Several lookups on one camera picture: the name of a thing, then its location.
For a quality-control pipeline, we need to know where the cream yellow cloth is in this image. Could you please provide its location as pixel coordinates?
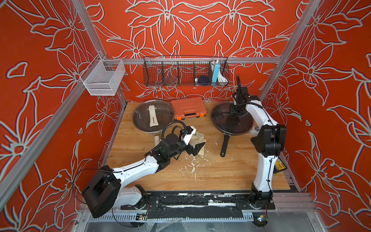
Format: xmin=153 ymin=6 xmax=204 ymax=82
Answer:
xmin=189 ymin=131 xmax=206 ymax=157

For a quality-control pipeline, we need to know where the glass lid with white handle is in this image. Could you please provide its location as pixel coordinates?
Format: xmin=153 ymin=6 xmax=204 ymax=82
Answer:
xmin=132 ymin=100 xmax=175 ymax=133

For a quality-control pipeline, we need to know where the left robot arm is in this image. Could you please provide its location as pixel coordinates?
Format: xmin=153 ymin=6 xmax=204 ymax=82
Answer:
xmin=82 ymin=135 xmax=206 ymax=218

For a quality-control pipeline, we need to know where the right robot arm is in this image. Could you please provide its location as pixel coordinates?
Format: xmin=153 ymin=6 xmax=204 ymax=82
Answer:
xmin=231 ymin=87 xmax=287 ymax=209

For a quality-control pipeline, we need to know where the black frying pan with lid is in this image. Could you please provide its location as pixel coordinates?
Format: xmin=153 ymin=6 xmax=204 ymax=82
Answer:
xmin=210 ymin=101 xmax=255 ymax=158

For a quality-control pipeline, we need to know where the crumpled clear plastic wrapper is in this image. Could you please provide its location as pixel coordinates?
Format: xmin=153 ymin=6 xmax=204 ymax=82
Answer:
xmin=249 ymin=126 xmax=260 ymax=136

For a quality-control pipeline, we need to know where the orange plastic tool case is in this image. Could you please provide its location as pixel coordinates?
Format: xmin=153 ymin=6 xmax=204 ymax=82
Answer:
xmin=171 ymin=97 xmax=207 ymax=120

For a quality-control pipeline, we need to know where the dark blue round object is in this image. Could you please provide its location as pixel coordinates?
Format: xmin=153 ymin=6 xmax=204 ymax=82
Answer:
xmin=198 ymin=75 xmax=210 ymax=86

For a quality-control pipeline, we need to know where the light blue box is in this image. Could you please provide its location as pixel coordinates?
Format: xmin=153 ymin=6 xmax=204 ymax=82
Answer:
xmin=211 ymin=62 xmax=220 ymax=86

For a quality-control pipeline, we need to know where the white mesh basket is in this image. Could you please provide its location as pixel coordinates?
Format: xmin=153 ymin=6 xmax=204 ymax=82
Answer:
xmin=81 ymin=60 xmax=126 ymax=96

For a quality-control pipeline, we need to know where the dark pan with white handle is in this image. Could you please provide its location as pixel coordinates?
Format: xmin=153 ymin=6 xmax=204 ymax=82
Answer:
xmin=146 ymin=130 xmax=162 ymax=146

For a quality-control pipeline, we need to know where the white coiled cable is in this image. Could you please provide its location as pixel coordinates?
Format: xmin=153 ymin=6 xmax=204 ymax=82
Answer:
xmin=210 ymin=60 xmax=230 ymax=85

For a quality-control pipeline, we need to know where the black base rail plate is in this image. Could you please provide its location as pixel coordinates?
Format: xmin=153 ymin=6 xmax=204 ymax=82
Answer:
xmin=119 ymin=191 xmax=275 ymax=221

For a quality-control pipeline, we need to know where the black wire basket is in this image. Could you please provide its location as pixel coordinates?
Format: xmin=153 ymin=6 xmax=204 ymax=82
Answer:
xmin=143 ymin=55 xmax=231 ymax=87

